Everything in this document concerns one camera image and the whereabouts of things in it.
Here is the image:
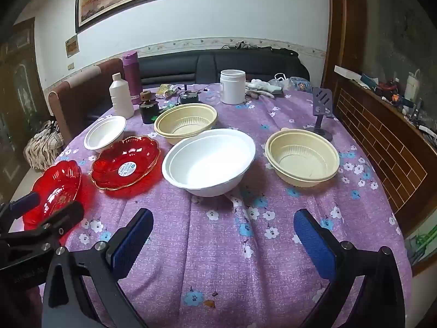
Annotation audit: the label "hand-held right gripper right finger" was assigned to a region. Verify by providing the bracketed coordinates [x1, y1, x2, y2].
[294, 208, 407, 328]

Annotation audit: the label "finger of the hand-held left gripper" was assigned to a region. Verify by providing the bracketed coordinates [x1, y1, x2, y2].
[0, 191, 41, 220]
[20, 201, 85, 247]

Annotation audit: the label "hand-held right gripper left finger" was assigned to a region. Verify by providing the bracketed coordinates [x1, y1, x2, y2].
[41, 208, 154, 328]

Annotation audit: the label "large red plate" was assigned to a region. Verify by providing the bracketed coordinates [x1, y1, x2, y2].
[22, 160, 83, 231]

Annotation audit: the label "gold-rimmed red plate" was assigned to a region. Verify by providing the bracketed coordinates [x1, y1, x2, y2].
[90, 136, 161, 191]

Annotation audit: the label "beige plastic bowl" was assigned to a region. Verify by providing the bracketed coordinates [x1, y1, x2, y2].
[153, 103, 218, 146]
[265, 128, 341, 188]

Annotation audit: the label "small white foam bowl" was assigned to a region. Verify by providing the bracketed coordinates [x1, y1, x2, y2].
[84, 115, 127, 153]

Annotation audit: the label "large white foam bowl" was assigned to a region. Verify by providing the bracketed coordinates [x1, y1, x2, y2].
[162, 128, 256, 198]

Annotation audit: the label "floral patterned blanket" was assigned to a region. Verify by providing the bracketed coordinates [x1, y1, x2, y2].
[23, 120, 65, 172]

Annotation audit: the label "purple floral tablecloth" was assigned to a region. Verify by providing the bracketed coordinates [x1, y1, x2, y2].
[29, 87, 415, 328]

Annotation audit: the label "brown armchair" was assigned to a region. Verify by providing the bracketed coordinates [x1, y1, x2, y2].
[48, 58, 125, 144]

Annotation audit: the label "wooden brick-pattern counter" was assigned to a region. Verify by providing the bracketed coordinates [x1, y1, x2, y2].
[328, 0, 437, 277]

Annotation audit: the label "wooden glass-door cabinet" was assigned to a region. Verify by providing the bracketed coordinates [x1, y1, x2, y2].
[0, 17, 52, 209]

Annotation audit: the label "white plastic bottle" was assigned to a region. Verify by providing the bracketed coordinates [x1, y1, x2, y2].
[108, 72, 135, 119]

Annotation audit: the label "black bottle with wooden cap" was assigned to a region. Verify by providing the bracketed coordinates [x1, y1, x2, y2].
[138, 90, 160, 125]

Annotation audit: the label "grey phone stand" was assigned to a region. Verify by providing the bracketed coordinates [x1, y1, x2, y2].
[305, 87, 334, 142]

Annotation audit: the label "small black electronic device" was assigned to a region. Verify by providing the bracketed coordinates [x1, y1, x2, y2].
[178, 89, 203, 106]

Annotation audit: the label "yellow snack packet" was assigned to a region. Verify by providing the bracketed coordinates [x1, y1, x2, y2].
[156, 84, 176, 99]

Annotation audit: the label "purple thermos bottle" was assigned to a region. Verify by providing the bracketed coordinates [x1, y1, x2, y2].
[122, 51, 143, 101]

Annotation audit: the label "clear plastic bag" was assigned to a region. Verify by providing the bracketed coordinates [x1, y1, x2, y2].
[270, 73, 312, 93]

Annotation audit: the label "white work gloves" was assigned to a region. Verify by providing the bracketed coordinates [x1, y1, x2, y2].
[245, 78, 283, 99]

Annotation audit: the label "red and black tool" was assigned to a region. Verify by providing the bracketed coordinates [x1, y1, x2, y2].
[379, 80, 401, 105]

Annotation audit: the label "white flat box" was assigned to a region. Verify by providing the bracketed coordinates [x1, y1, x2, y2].
[335, 66, 362, 83]

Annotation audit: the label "white plastic jar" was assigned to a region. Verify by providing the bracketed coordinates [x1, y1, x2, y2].
[220, 69, 246, 105]

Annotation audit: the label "black leather sofa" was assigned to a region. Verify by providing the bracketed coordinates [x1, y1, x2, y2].
[138, 48, 311, 87]

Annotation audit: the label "small framed wall plaque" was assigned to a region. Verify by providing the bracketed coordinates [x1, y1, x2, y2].
[66, 35, 80, 58]

